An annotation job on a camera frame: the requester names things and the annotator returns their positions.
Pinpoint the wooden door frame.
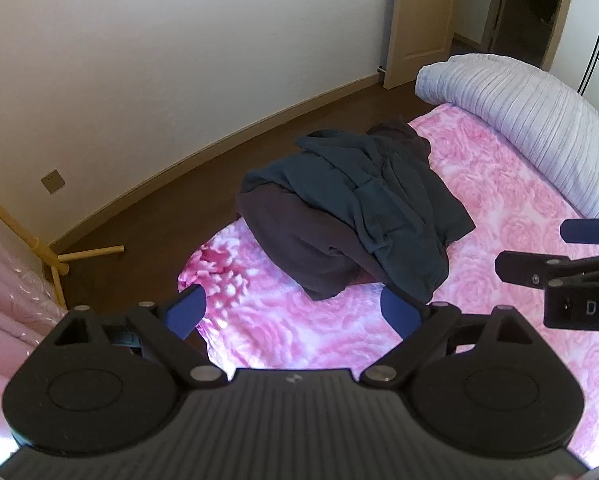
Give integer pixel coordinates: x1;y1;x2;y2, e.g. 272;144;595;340
479;0;577;71

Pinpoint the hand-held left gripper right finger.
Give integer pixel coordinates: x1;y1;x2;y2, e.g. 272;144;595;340
360;286;533;388

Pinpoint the yellow wooden coat stand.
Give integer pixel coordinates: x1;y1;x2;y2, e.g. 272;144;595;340
0;182;125;308

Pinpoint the dark green sweatshirt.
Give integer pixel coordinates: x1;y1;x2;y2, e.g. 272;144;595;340
243;129;476;306

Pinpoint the white ribbed quilt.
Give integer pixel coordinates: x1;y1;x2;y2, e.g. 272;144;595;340
414;53;599;218

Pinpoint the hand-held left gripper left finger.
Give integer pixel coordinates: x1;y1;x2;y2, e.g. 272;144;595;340
54;284;229;389

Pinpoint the pink floral blanket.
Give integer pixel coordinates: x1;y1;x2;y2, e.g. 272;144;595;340
177;102;599;466

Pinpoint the dark brown hooded garment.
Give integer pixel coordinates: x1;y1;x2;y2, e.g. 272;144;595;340
237;120;433;302

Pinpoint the wall socket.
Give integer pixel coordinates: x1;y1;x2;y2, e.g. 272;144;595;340
40;169;65;195

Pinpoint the wooden door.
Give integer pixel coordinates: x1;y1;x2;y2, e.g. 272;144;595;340
383;0;463;90

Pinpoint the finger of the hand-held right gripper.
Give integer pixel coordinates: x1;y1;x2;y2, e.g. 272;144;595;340
496;252;599;290
561;216;599;244

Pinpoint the pink curtain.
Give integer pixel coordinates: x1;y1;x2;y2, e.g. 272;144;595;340
0;220;70;441

